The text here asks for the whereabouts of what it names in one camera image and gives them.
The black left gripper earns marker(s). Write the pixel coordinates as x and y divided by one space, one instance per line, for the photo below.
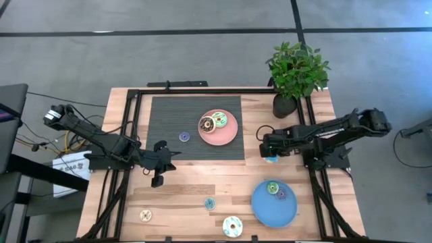
157 162

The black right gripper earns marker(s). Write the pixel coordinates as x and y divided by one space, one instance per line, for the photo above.
271 145

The large blue frosted donut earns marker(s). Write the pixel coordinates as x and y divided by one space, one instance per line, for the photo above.
271 160

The small purple donut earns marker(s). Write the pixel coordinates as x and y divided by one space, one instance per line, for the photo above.
278 194
181 137

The small green donut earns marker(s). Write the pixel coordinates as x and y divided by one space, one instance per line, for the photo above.
269 187

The large chocolate donut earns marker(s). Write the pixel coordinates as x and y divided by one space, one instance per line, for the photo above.
202 125

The large mint green donut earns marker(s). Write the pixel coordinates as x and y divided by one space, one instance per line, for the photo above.
223 122

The small beige donut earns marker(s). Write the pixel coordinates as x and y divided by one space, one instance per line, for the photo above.
142 216

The large white teal-striped donut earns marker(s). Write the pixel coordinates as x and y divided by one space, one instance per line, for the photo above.
227 227

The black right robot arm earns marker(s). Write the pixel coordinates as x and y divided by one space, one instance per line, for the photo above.
337 133

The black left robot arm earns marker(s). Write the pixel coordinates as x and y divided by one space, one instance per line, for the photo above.
108 141

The pink round plate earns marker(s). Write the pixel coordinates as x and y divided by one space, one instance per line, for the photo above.
219 137

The dark grey ribbed placemat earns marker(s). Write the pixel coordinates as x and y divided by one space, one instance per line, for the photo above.
168 111

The small teal donut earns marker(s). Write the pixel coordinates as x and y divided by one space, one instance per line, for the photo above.
207 204

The blue round plate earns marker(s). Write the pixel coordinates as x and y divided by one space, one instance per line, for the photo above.
270 211

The potted green plant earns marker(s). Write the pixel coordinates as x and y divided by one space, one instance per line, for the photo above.
297 71

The white printed bag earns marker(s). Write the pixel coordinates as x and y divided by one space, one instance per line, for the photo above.
72 167

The black desk beam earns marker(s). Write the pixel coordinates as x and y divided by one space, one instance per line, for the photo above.
44 172

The black stand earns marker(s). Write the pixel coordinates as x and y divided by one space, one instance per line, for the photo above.
418 130

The black tablet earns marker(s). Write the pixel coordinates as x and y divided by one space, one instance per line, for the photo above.
5 115

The black aluminium table frame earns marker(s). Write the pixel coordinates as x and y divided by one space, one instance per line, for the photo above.
202 91

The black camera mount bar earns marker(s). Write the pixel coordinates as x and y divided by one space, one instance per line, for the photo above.
182 84

